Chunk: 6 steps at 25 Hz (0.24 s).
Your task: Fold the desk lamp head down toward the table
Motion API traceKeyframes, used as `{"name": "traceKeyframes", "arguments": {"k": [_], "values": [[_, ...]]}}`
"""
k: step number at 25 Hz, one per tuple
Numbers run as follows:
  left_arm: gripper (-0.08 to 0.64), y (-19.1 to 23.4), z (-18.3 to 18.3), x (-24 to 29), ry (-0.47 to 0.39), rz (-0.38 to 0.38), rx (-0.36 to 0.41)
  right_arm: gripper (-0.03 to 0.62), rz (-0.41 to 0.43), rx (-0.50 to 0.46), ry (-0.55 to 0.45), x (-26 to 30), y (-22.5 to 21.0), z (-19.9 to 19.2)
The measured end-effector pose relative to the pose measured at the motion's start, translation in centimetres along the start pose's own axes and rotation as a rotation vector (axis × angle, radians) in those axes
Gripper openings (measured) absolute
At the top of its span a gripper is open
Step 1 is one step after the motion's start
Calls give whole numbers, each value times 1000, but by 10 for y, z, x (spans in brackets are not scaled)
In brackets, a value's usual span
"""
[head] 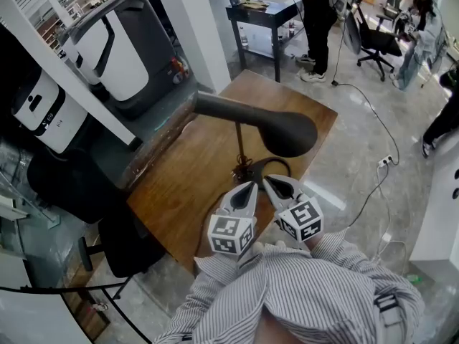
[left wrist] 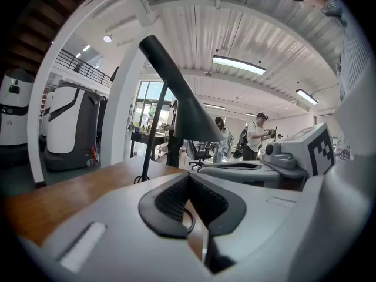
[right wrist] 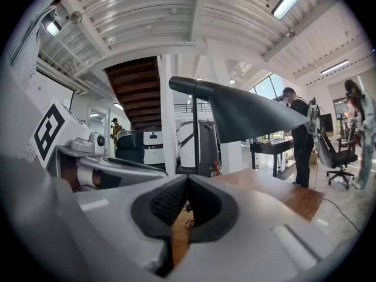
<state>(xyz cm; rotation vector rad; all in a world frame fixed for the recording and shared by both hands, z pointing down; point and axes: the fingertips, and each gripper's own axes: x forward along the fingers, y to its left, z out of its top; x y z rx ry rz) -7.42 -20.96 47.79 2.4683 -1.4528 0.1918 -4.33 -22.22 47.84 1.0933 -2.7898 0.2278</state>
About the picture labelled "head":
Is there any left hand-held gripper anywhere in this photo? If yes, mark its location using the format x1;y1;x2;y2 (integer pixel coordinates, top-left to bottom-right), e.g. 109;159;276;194
207;181;259;256

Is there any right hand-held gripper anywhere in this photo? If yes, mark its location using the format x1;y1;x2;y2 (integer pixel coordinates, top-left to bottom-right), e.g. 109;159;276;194
262;173;325;243

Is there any dark grey desk lamp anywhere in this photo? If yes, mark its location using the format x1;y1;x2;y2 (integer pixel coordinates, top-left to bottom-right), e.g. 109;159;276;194
192;90;319;188

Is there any person's left forearm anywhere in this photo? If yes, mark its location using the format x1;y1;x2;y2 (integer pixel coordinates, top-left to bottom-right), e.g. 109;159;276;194
153;244;266;344

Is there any person's right forearm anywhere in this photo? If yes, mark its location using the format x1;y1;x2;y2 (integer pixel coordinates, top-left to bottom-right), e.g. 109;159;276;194
308;230;426;322

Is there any brown wooden table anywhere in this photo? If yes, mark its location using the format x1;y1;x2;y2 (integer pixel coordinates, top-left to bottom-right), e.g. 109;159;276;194
127;69;339;274

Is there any person's striped shirt torso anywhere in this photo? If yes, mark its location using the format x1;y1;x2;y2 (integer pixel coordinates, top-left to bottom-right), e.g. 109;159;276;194
200;244;426;344

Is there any white cabinet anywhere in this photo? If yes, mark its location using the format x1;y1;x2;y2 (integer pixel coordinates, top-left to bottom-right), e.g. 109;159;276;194
410;130;459;274

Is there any black office chair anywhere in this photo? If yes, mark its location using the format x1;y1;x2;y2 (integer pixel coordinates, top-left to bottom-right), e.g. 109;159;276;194
27;148;166;300

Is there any black swivel chair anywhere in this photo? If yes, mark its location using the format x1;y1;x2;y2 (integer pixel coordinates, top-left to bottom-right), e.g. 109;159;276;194
343;0;404;82

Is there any white and black service robot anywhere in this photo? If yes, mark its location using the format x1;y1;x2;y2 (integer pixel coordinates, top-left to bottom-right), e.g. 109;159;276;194
58;0;184;120

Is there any black side table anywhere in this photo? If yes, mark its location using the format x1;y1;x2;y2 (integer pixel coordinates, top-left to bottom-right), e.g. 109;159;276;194
225;0;306;83

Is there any white curved counter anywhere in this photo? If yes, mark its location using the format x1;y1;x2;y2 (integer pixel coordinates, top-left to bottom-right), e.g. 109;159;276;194
0;287;85;344

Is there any small white box appliance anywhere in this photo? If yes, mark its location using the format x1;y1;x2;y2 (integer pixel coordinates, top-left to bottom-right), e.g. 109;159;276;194
10;69;89;154

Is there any white floor cable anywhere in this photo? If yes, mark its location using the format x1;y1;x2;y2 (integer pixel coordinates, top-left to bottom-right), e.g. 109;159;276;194
372;163;409;267

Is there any black floor cable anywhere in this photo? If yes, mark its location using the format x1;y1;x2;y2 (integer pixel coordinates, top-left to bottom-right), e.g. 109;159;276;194
330;80;401;166

